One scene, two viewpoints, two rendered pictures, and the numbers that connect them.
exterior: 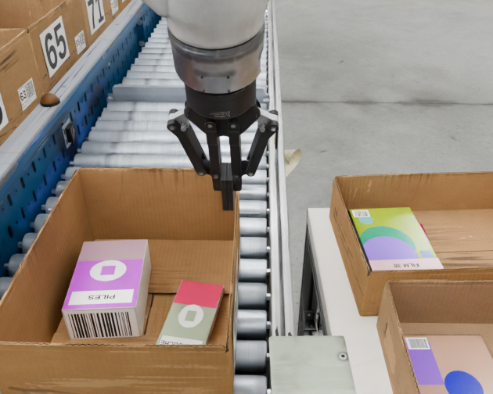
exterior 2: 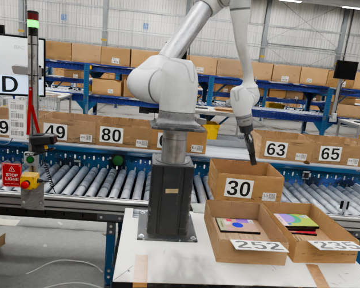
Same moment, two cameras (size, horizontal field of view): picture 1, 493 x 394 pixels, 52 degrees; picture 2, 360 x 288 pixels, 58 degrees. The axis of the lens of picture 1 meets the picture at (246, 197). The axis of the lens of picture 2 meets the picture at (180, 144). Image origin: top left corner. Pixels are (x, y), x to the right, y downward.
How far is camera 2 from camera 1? 1.69 m
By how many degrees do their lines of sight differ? 78
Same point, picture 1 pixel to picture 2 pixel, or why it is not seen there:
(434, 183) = (335, 227)
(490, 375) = (243, 230)
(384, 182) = (323, 215)
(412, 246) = (292, 222)
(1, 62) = (293, 142)
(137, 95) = (359, 190)
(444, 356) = (247, 224)
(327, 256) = not seen: hidden behind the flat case
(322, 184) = not seen: outside the picture
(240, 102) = (242, 130)
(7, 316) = (219, 163)
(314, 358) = not seen: hidden behind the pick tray
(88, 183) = (268, 168)
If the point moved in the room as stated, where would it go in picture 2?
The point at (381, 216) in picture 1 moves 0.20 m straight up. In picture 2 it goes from (307, 219) to (314, 182)
